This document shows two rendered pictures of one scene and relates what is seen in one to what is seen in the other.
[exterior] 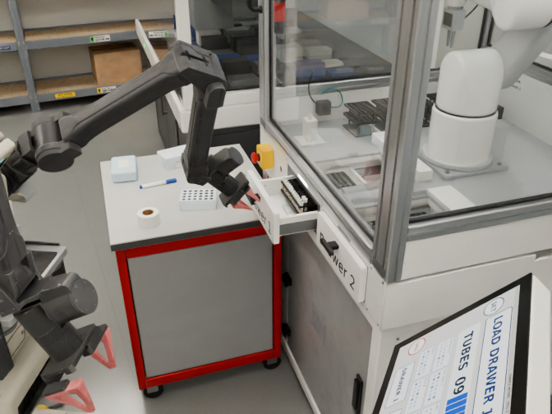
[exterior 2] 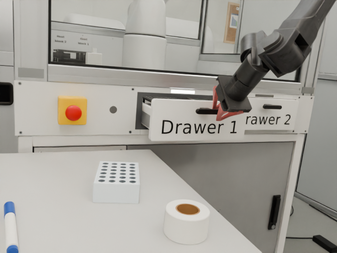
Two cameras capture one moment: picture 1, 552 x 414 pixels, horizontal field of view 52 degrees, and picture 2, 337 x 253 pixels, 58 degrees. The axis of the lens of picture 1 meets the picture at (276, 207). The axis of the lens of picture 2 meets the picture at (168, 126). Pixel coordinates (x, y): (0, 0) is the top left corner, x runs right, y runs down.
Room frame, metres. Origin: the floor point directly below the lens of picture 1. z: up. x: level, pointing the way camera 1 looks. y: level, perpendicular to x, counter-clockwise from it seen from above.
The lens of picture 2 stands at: (1.67, 0.85, 1.02)
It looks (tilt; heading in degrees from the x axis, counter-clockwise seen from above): 12 degrees down; 265
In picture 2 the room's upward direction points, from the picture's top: 5 degrees clockwise
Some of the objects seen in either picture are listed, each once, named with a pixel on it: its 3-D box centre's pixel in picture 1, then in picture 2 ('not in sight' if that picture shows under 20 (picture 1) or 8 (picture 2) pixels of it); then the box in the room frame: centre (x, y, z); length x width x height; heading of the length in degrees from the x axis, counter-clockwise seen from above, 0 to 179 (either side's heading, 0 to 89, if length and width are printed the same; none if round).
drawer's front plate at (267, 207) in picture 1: (262, 204); (200, 120); (1.51, 0.04, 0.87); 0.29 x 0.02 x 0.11; 18
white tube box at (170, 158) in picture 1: (177, 157); not in sight; (2.04, 0.40, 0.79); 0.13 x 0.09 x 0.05; 122
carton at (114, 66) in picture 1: (115, 63); not in sight; (5.09, 1.46, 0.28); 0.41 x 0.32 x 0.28; 114
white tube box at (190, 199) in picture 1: (198, 199); (117, 180); (1.72, 0.27, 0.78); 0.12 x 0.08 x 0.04; 93
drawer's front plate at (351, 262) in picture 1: (339, 254); (263, 114); (1.25, -0.17, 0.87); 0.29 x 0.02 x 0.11; 18
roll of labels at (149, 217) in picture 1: (148, 217); (186, 220); (1.59, 0.42, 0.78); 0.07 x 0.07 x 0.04
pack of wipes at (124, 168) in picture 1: (124, 168); not in sight; (1.95, 0.58, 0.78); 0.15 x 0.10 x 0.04; 14
